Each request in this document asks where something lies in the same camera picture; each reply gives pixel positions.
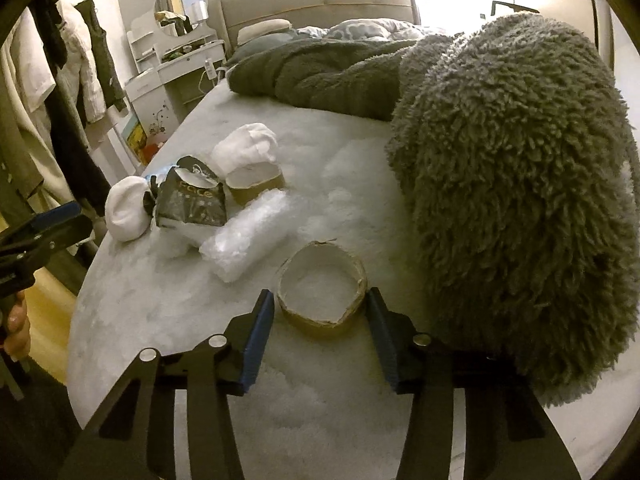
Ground white tissue ball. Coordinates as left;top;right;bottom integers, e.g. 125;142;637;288
104;176;151;243

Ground clear bubble wrap roll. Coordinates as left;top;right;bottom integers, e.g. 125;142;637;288
200;190;300;283

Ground brown cardboard tape ring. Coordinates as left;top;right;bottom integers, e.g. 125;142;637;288
274;239;369;338

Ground black foil snack bag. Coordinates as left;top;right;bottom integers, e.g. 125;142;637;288
142;155;228;229

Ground person's left hand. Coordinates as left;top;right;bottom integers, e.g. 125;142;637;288
1;290;30;362

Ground hanging clothes on rack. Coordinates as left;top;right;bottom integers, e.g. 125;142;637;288
1;0;126;217

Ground white vanity desk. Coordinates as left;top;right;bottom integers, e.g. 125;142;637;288
125;12;226;144

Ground dark grey fluffy blanket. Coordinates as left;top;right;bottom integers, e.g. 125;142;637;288
228;12;639;405

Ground round vanity mirror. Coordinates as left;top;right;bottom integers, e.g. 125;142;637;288
154;0;208;37

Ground beige pillow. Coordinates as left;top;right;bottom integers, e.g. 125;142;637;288
236;18;292;47

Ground grey patterned duvet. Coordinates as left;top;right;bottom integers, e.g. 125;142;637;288
295;18;434;41

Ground grey upholstered bed headboard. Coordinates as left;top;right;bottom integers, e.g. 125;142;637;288
208;0;421;52

